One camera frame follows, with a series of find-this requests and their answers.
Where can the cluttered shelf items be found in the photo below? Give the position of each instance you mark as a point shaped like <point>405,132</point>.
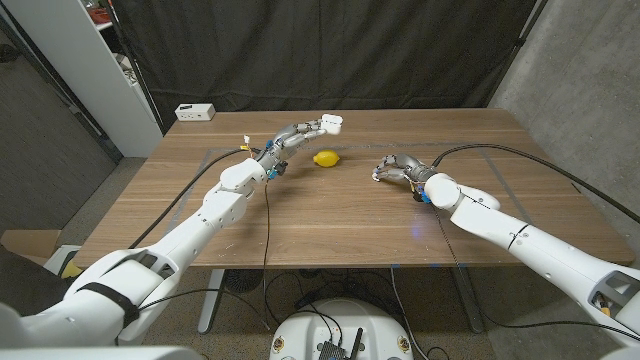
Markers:
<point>127,67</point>

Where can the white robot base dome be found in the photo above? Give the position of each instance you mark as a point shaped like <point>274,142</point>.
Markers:
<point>340,325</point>

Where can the brown cardboard box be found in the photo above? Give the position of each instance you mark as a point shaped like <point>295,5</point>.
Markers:
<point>30,242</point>

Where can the red item on shelf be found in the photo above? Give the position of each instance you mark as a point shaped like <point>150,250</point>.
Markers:
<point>100,14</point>

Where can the black curtain backdrop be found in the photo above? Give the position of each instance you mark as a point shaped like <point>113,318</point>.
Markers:
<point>320,50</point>

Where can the white power strip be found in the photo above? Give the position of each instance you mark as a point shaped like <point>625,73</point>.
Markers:
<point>195,112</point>

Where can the white object with yellow part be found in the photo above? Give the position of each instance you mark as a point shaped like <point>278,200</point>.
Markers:
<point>55,257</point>

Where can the grey tape rectangle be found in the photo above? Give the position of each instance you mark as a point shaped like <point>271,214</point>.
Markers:
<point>360,146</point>

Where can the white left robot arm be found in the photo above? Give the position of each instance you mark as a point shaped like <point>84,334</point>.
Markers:
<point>220,210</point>

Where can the white table leg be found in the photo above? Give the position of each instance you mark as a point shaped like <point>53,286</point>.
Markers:
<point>212,295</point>

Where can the black round floor fan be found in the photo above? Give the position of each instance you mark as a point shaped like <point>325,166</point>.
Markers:
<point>243,280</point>

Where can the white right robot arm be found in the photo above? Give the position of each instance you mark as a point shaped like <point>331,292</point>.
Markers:
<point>500,225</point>

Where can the black floor object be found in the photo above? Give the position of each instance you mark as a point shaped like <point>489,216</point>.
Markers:
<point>30,285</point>

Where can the yellow lemon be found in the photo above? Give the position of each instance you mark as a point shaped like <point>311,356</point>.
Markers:
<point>326,158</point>

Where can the grey table leg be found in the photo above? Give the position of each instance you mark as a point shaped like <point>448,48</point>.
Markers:
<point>467,300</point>

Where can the white shelf cabinet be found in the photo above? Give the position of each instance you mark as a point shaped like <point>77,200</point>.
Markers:
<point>75,65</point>

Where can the black electronics board with antenna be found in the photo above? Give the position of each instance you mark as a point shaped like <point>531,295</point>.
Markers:
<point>332,351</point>

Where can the black wall rail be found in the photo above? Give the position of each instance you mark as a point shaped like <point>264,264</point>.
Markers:
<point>50,76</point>

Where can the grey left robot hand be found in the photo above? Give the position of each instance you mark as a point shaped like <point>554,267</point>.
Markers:
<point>290,137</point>

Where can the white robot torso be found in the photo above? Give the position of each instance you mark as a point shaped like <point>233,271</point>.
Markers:
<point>100,354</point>

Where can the white AirPods case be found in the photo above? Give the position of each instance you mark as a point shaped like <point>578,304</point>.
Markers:
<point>331,124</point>

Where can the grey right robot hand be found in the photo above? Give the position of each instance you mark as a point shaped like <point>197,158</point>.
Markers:
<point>407,165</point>

